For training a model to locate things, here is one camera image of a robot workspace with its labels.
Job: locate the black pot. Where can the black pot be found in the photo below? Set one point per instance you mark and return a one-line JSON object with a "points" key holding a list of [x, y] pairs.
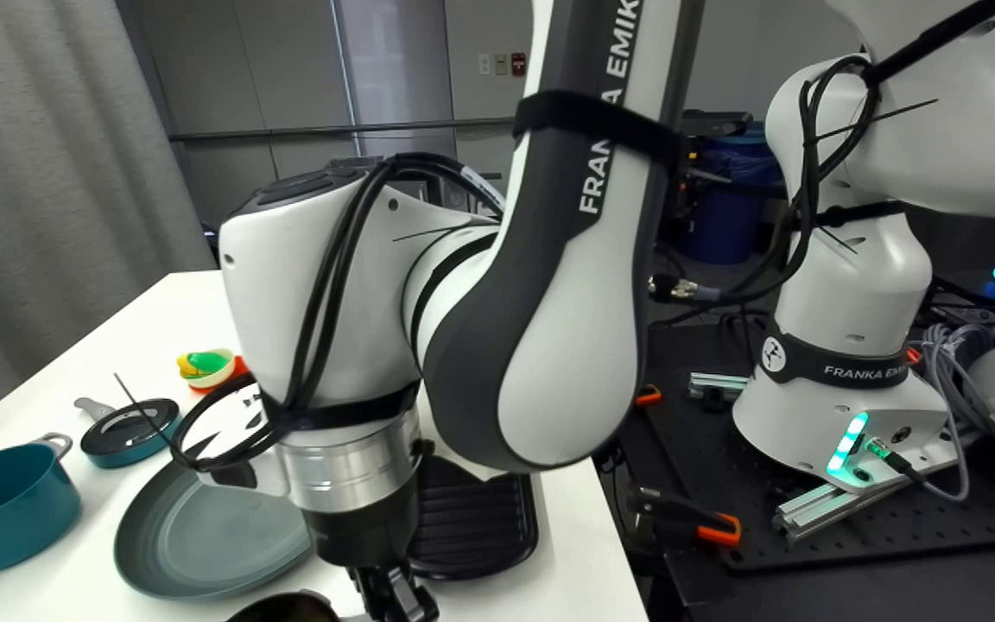
{"points": [[286, 608]]}

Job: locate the camera on mount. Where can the camera on mount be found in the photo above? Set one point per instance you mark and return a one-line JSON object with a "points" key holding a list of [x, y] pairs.
{"points": [[716, 123]]}

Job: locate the grey plate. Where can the grey plate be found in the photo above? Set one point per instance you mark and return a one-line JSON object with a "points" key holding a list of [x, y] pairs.
{"points": [[195, 544]]}

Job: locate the grey curtain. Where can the grey curtain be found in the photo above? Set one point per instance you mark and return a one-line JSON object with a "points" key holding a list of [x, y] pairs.
{"points": [[48, 173]]}

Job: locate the orange black clamp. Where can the orange black clamp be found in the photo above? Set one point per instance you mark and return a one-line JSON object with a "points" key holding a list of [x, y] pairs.
{"points": [[696, 518], [649, 396]]}

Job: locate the white wall switch plate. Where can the white wall switch plate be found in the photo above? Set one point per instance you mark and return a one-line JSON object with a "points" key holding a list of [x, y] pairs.
{"points": [[484, 64]]}

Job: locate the red wall alarm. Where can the red wall alarm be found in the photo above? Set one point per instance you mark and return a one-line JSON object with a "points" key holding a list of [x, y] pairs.
{"points": [[518, 64]]}

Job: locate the black ridged grill pan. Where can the black ridged grill pan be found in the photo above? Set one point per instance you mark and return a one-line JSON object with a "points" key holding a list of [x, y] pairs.
{"points": [[480, 527]]}

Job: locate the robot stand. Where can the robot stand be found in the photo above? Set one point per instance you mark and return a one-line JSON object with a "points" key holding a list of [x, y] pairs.
{"points": [[852, 553]]}

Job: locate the yellow green toy bowl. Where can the yellow green toy bowl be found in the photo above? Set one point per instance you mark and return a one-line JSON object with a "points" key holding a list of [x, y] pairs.
{"points": [[205, 366]]}

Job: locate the long aluminium bar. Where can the long aluminium bar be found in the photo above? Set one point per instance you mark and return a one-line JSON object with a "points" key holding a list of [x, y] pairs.
{"points": [[817, 510]]}

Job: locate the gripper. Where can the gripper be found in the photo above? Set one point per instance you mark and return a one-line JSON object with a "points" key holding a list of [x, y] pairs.
{"points": [[364, 531]]}

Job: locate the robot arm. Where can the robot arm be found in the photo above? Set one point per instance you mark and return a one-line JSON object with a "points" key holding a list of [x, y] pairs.
{"points": [[567, 345]]}

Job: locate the grey wall rail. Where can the grey wall rail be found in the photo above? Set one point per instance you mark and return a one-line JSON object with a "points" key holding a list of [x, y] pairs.
{"points": [[316, 130]]}

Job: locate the blue bin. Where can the blue bin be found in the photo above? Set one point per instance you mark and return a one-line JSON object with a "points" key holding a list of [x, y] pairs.
{"points": [[726, 216]]}

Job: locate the small teal pot with lid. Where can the small teal pot with lid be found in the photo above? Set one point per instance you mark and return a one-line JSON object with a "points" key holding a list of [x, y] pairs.
{"points": [[126, 432]]}

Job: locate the short aluminium bar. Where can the short aluminium bar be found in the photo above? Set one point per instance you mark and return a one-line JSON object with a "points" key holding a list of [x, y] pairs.
{"points": [[718, 384]]}

